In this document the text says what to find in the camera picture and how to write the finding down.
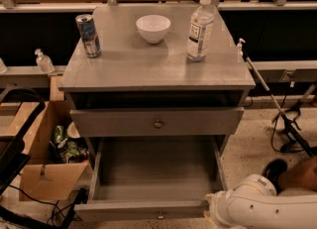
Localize black floor cable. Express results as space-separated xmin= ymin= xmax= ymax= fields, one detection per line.
xmin=270 ymin=80 xmax=298 ymax=154

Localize grey wooden drawer cabinet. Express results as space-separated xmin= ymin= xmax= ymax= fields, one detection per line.
xmin=61 ymin=4 xmax=255 ymax=148

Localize grey top drawer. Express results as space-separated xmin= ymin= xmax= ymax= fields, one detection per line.
xmin=70 ymin=107 xmax=244 ymax=137

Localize person's dark shoe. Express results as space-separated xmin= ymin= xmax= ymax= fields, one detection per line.
xmin=262 ymin=159 xmax=287 ymax=193

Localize grey drawer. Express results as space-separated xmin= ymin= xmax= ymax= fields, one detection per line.
xmin=70 ymin=107 xmax=244 ymax=137
xmin=75 ymin=136 xmax=226 ymax=222

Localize white ceramic bowl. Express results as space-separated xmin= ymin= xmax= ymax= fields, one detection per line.
xmin=136 ymin=15 xmax=171 ymax=44

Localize brown cardboard box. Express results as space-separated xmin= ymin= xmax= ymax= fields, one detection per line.
xmin=19 ymin=101 xmax=89 ymax=200

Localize black chair frame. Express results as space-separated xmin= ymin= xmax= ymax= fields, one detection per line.
xmin=0 ymin=85 xmax=87 ymax=229

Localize clear plastic water bottle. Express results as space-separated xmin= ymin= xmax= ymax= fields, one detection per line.
xmin=187 ymin=0 xmax=214 ymax=61

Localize white pump dispenser bottle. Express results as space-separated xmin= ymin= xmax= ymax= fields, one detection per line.
xmin=237 ymin=38 xmax=245 ymax=60

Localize white grabber stick tool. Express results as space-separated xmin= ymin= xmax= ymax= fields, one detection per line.
xmin=240 ymin=50 xmax=317 ymax=157

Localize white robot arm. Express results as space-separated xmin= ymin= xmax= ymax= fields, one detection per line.
xmin=204 ymin=174 xmax=317 ymax=229

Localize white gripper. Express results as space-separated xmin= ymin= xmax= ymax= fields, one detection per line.
xmin=203 ymin=190 xmax=235 ymax=227

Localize green snack bags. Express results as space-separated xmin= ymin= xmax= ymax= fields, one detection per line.
xmin=49 ymin=122 xmax=89 ymax=164

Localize clear hand sanitizer bottle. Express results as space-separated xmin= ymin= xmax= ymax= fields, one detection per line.
xmin=35 ymin=49 xmax=54 ymax=73

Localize blue silver drink can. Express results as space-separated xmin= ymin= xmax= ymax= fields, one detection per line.
xmin=75 ymin=14 xmax=101 ymax=57

